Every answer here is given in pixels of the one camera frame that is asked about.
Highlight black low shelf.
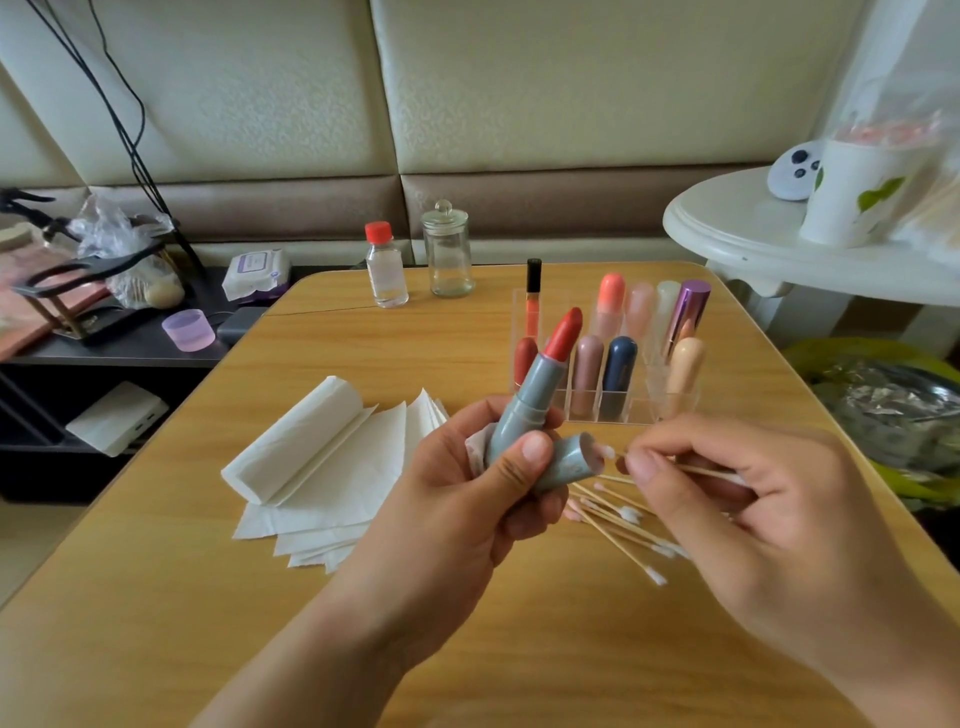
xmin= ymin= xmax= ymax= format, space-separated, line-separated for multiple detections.
xmin=0 ymin=267 xmax=359 ymax=504

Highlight grey-blue lipstick cap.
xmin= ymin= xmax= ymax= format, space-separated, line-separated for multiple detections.
xmin=532 ymin=430 xmax=609 ymax=494

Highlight stack of white tissues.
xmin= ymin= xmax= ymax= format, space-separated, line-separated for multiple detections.
xmin=222 ymin=375 xmax=450 ymax=575

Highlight white round side table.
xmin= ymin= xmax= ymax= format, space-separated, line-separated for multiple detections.
xmin=663 ymin=165 xmax=960 ymax=309

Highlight black cables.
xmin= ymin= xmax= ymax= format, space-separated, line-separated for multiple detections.
xmin=27 ymin=0 xmax=189 ymax=264

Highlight yellow-green bin with bag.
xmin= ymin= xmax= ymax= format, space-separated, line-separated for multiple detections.
xmin=787 ymin=337 xmax=960 ymax=512

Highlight red lipstick dusty pink tube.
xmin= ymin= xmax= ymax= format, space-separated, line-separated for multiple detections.
xmin=570 ymin=333 xmax=605 ymax=419

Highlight person's right hand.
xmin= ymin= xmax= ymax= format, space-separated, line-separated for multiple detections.
xmin=618 ymin=415 xmax=960 ymax=707

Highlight pink tray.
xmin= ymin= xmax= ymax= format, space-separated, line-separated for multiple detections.
xmin=0 ymin=243 xmax=107 ymax=362

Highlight white mug green leaf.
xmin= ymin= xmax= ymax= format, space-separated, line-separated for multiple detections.
xmin=799 ymin=120 xmax=944 ymax=249

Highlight small purple plastic cup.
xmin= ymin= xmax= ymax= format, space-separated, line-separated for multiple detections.
xmin=162 ymin=309 xmax=218 ymax=354

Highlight glass jar with lid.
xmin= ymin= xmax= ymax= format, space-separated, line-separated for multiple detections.
xmin=420 ymin=199 xmax=476 ymax=299

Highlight white power bank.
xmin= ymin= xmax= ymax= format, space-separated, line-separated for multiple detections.
xmin=64 ymin=381 xmax=170 ymax=458

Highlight red lipstick navy tube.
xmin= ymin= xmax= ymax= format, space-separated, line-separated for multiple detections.
xmin=600 ymin=334 xmax=639 ymax=422

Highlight crumpled clear plastic bag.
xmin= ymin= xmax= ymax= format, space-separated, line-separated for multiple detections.
xmin=72 ymin=187 xmax=186 ymax=311

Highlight clear bottle red cap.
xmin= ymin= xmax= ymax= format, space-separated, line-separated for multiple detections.
xmin=364 ymin=220 xmax=410 ymax=309

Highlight black clip tool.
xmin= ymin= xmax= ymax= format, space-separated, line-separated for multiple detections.
xmin=0 ymin=187 xmax=62 ymax=242

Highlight beige padded backrest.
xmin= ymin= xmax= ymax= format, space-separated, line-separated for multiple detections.
xmin=0 ymin=0 xmax=864 ymax=264

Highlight person's left forearm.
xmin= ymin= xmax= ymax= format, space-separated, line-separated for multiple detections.
xmin=187 ymin=600 xmax=422 ymax=728

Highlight clear acrylic lipstick organizer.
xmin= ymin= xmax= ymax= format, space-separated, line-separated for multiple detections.
xmin=523 ymin=258 xmax=713 ymax=422

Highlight white tissue sheet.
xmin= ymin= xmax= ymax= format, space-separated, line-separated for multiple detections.
xmin=465 ymin=423 xmax=498 ymax=479

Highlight person's left hand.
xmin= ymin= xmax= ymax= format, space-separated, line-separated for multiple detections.
xmin=333 ymin=394 xmax=575 ymax=665

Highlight wet wipes pack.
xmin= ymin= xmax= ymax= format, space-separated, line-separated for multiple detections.
xmin=222 ymin=247 xmax=293 ymax=303

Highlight red lipstick grey-blue tube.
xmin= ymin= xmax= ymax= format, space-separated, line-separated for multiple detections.
xmin=484 ymin=307 xmax=585 ymax=467

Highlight white panda figure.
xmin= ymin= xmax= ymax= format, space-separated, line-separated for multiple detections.
xmin=766 ymin=141 xmax=827 ymax=203

